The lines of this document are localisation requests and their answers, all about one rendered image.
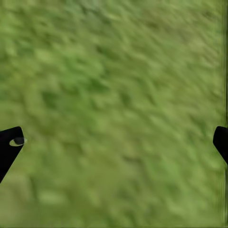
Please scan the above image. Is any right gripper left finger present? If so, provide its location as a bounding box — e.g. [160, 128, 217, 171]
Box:
[0, 126, 28, 183]

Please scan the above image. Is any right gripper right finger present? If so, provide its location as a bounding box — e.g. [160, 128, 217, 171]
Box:
[213, 126, 228, 165]

